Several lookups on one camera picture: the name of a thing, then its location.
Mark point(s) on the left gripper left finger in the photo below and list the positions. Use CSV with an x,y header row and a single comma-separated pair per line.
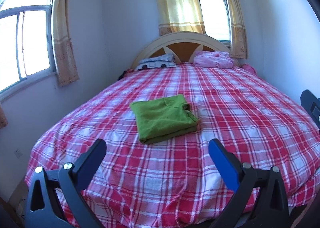
x,y
43,208

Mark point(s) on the yellow curtain panel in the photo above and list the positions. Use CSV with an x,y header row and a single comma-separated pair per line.
x,y
180,16
239,48

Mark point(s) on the cream wooden headboard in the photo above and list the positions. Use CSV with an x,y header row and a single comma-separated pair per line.
x,y
183,45

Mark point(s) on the grey car print pillow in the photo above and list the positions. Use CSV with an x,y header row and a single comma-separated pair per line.
x,y
163,61

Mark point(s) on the pink cloth by wall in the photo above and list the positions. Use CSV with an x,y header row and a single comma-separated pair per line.
x,y
249,69

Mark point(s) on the green orange striped knit sweater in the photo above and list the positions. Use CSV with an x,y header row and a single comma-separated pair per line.
x,y
162,119

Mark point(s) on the wall power socket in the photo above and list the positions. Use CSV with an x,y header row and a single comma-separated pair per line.
x,y
18,153

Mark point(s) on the back window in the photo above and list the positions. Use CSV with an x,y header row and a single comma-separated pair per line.
x,y
216,19

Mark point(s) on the yellow curtain left panel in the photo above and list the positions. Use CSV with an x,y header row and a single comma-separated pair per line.
x,y
180,16

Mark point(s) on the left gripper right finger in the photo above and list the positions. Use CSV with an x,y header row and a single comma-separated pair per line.
x,y
270,208

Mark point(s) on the dark clothing beside bed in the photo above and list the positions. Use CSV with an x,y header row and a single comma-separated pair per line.
x,y
125,73

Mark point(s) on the pink pillow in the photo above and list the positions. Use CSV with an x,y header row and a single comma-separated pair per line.
x,y
213,59

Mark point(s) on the red white plaid bed sheet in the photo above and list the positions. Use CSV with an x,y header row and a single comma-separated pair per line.
x,y
175,183

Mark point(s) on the side window yellow curtain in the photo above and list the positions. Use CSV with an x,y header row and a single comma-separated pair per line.
x,y
62,46

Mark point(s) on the yellow curtain right panel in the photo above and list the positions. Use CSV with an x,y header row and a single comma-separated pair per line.
x,y
239,48

